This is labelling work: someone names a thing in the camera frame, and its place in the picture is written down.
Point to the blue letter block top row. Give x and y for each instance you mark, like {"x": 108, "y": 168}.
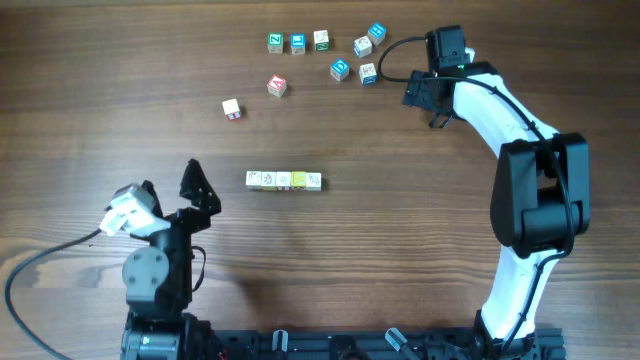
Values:
{"x": 298, "y": 44}

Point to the white blue picture block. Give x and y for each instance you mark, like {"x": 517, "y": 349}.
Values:
{"x": 368, "y": 74}

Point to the green Z letter block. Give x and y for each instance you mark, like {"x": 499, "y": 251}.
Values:
{"x": 275, "y": 42}

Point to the red A letter block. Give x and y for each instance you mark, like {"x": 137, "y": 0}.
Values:
{"x": 277, "y": 85}

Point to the white yellow picture block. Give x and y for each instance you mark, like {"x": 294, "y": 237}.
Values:
{"x": 313, "y": 181}

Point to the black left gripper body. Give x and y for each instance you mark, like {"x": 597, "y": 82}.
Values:
{"x": 177, "y": 239}

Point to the white red lower-left block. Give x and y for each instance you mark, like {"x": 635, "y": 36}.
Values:
{"x": 231, "y": 109}

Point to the white blue tilted block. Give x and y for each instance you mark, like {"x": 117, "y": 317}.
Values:
{"x": 363, "y": 46}

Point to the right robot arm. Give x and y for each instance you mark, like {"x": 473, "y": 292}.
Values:
{"x": 541, "y": 195}

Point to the white red green block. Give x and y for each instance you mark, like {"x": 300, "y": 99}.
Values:
{"x": 283, "y": 180}

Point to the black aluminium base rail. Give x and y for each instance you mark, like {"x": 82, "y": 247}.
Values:
{"x": 439, "y": 343}

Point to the yellow W letter block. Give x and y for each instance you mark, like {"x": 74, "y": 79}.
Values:
{"x": 298, "y": 180}

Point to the white green picture block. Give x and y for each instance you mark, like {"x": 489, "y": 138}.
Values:
{"x": 321, "y": 40}

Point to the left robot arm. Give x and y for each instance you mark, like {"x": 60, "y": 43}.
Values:
{"x": 159, "y": 283}

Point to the blue D letter block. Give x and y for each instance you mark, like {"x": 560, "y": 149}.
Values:
{"x": 339, "y": 70}

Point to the ladybug picture block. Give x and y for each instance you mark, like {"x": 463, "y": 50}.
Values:
{"x": 268, "y": 181}

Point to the blue tilted block top right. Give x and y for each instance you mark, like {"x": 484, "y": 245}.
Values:
{"x": 377, "y": 33}

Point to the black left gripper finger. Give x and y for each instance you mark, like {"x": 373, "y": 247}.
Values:
{"x": 195, "y": 187}
{"x": 151, "y": 196}

